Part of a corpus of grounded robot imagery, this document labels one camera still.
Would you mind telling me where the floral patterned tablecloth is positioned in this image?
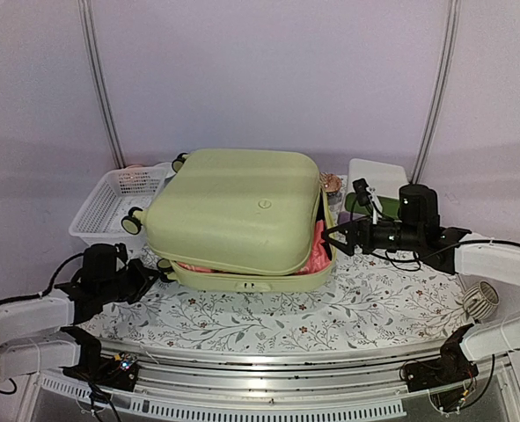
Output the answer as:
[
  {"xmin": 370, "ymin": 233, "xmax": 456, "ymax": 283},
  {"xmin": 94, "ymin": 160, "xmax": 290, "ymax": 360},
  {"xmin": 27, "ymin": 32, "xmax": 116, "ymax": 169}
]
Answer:
[{"xmin": 84, "ymin": 252, "xmax": 469, "ymax": 354}]

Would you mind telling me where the light green hard-shell suitcase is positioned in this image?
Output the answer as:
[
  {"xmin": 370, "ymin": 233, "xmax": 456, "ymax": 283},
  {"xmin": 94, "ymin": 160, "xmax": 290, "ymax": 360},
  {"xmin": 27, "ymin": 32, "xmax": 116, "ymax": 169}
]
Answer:
[{"xmin": 121, "ymin": 149, "xmax": 336, "ymax": 293}]

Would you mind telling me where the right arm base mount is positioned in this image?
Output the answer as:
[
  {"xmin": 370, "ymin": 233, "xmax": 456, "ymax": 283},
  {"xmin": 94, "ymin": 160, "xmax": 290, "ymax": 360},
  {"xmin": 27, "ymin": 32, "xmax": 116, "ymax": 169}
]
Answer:
[{"xmin": 399, "ymin": 324, "xmax": 479, "ymax": 413}]

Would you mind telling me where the left metal corner post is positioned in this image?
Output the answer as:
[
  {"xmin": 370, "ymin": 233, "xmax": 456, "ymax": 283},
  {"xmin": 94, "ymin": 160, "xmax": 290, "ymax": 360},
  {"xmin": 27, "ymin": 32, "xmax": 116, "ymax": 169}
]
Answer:
[{"xmin": 77, "ymin": 0, "xmax": 126, "ymax": 169}]

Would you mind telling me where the pink printed garment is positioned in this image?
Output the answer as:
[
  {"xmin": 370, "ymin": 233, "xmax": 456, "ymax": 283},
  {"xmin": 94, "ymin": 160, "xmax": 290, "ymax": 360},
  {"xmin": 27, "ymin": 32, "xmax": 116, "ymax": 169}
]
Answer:
[{"xmin": 177, "ymin": 220, "xmax": 331, "ymax": 275}]

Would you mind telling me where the right metal corner post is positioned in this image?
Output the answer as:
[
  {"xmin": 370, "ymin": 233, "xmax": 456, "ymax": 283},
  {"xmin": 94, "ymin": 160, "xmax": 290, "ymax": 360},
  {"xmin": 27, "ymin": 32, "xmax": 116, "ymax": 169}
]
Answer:
[{"xmin": 409, "ymin": 0, "xmax": 461, "ymax": 184}]

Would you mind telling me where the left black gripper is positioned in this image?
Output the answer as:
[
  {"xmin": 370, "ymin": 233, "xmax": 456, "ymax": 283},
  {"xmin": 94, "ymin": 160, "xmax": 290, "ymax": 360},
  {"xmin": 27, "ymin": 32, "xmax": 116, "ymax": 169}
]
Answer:
[{"xmin": 99, "ymin": 258, "xmax": 160, "ymax": 304}]

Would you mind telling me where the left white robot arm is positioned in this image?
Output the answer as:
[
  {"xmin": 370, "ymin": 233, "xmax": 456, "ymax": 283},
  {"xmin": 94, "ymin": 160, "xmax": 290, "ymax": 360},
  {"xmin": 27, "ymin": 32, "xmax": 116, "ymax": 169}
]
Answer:
[{"xmin": 0, "ymin": 244, "xmax": 161, "ymax": 383}]

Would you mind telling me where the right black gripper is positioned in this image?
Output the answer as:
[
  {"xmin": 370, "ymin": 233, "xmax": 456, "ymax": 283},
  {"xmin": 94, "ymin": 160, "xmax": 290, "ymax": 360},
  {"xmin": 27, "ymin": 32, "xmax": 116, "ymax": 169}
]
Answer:
[{"xmin": 322, "ymin": 215, "xmax": 423, "ymax": 257}]

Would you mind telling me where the purple drawer with pink knob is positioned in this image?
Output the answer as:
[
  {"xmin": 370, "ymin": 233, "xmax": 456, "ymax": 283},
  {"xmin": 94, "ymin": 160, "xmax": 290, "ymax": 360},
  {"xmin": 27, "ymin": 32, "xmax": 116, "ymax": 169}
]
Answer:
[{"xmin": 337, "ymin": 212, "xmax": 357, "ymax": 225}]

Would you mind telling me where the metal corner post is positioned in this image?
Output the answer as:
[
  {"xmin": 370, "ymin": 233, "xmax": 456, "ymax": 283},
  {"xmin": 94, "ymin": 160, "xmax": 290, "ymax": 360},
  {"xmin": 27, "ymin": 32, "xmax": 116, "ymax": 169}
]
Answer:
[
  {"xmin": 409, "ymin": 0, "xmax": 461, "ymax": 184},
  {"xmin": 77, "ymin": 0, "xmax": 126, "ymax": 169}
]

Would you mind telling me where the white plastic mesh basket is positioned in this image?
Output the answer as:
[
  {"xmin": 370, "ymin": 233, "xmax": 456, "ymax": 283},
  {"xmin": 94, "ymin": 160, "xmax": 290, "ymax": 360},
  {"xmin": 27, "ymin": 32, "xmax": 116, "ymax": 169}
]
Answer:
[{"xmin": 69, "ymin": 163, "xmax": 174, "ymax": 251}]

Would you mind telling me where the green drawer with knob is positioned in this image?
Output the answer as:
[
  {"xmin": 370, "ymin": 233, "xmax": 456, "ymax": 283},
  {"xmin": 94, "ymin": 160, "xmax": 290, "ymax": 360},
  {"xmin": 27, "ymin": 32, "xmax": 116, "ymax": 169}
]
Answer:
[{"xmin": 344, "ymin": 193, "xmax": 399, "ymax": 219}]

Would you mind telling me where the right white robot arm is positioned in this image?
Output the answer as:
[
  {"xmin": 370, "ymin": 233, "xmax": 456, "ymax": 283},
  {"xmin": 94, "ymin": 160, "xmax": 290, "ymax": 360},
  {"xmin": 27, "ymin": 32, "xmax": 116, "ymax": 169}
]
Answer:
[{"xmin": 322, "ymin": 179, "xmax": 520, "ymax": 383}]

